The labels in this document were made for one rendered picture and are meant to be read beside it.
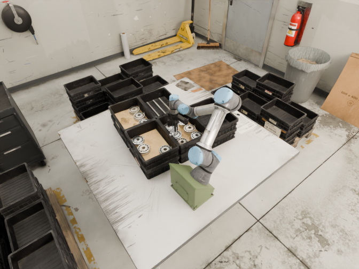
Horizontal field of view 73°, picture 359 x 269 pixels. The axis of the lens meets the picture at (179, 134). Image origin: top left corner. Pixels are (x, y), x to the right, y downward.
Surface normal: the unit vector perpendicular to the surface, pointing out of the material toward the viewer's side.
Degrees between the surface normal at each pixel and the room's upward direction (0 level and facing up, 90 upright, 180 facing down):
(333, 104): 73
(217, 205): 0
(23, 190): 0
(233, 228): 0
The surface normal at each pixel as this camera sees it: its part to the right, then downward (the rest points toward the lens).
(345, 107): -0.76, 0.21
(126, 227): -0.02, -0.72
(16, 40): 0.61, 0.54
